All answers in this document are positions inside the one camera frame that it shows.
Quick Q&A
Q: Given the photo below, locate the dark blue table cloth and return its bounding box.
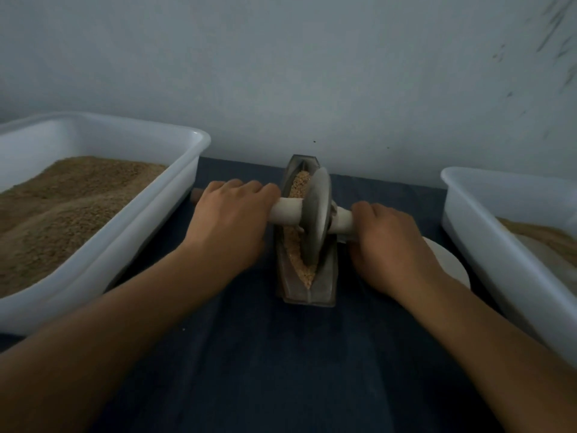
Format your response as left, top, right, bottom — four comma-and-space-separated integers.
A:
0, 156, 542, 433

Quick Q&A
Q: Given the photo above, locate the white plastic scoop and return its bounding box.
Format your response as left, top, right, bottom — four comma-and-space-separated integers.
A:
514, 232, 577, 298

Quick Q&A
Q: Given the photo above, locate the large brown grain heap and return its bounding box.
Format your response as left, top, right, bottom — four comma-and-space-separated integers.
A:
0, 156, 169, 298
496, 217, 577, 267

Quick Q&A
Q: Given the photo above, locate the white plastic tub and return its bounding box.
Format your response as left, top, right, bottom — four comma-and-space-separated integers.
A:
0, 111, 212, 336
441, 167, 577, 368

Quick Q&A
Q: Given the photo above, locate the person's right forearm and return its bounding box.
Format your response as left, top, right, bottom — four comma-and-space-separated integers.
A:
397, 273, 577, 433

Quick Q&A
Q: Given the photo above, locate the boat-shaped metal grinding trough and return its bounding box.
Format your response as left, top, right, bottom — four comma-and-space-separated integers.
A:
275, 154, 341, 307

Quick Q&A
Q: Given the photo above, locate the white round plate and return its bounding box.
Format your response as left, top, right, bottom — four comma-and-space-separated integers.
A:
422, 236, 472, 290

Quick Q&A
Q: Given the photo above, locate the person's left hand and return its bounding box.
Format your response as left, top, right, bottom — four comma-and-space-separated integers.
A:
179, 179, 281, 278

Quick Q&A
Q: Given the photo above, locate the person's right hand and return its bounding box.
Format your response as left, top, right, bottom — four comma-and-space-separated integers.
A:
347, 201, 447, 301

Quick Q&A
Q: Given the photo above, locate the person's left forearm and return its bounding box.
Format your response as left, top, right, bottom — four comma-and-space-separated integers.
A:
0, 248, 240, 433

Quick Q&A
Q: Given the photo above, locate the metal grinding wheel with handle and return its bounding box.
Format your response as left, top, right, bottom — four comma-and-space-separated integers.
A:
190, 167, 356, 271

